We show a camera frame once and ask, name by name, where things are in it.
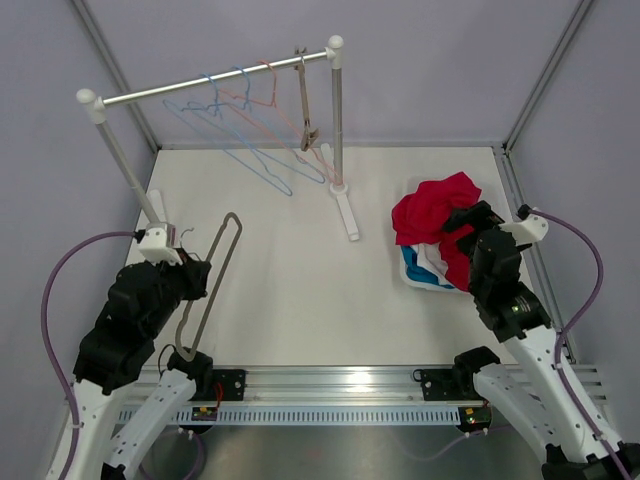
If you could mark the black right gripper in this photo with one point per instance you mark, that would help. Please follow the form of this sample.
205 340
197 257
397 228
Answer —
480 216

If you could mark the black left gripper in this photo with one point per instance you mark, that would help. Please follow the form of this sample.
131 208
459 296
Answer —
195 272

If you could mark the magenta t shirt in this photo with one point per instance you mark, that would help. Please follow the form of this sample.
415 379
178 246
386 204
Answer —
440 215

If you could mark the white t shirt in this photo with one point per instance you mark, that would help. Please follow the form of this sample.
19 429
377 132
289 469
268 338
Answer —
429 258

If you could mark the blue t shirt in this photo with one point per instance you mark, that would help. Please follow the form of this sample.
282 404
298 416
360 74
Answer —
419 277

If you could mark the light blue hanger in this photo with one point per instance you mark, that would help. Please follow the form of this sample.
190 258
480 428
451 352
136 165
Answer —
208 120
240 124

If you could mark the pink wire hanger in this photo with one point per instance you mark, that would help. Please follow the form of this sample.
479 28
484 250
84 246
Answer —
242 105

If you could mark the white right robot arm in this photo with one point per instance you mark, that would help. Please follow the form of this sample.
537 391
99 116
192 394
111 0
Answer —
556 417

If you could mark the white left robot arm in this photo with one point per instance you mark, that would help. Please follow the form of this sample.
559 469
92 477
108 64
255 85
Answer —
110 360

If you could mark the wooden clip hanger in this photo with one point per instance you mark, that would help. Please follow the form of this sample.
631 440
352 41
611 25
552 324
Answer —
310 134

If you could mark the white plastic basket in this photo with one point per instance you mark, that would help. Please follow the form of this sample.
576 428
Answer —
410 280

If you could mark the clothes rack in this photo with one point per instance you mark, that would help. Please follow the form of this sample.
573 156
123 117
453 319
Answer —
332 155

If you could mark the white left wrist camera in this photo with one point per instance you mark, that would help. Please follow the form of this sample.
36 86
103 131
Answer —
156 243

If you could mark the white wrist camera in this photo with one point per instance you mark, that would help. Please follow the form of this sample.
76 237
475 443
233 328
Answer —
530 228
156 243

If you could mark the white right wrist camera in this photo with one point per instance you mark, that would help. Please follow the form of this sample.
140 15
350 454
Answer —
530 228

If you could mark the aluminium mounting rail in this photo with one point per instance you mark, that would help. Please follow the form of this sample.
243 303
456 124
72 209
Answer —
352 385

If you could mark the white slotted cable duct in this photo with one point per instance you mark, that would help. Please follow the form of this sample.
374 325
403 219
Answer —
421 415

